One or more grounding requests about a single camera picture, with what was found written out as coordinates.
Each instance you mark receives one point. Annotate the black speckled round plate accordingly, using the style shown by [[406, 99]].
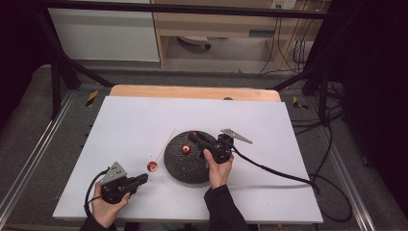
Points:
[[181, 165]]

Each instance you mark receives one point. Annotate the white wall outlet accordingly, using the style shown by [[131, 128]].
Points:
[[284, 4]]

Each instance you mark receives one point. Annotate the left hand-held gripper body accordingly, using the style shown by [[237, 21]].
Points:
[[114, 189]]

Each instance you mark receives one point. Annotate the thin wooden skewer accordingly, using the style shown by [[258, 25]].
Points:
[[165, 145]]

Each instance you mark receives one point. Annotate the white board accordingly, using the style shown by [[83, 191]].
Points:
[[134, 122]]

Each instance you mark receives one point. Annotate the person's right hand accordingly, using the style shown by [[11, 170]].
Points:
[[218, 173]]

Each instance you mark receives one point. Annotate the person's left hand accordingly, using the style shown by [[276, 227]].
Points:
[[106, 213]]

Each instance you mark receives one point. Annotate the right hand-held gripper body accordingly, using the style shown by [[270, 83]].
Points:
[[221, 150]]

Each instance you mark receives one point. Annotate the black metal frame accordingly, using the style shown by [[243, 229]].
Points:
[[179, 8]]

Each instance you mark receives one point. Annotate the wooden table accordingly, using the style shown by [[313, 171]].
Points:
[[179, 92]]

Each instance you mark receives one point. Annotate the aluminium floor rail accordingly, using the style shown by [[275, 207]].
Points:
[[35, 150], [343, 170]]

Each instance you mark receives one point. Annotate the white cabinet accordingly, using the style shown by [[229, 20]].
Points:
[[102, 35]]

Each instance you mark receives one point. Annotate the yellow black tape mark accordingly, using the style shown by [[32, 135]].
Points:
[[91, 97]]

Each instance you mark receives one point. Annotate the dark curtain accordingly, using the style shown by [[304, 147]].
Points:
[[16, 48], [375, 80]]

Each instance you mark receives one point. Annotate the white power strip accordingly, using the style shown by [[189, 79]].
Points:
[[194, 39]]

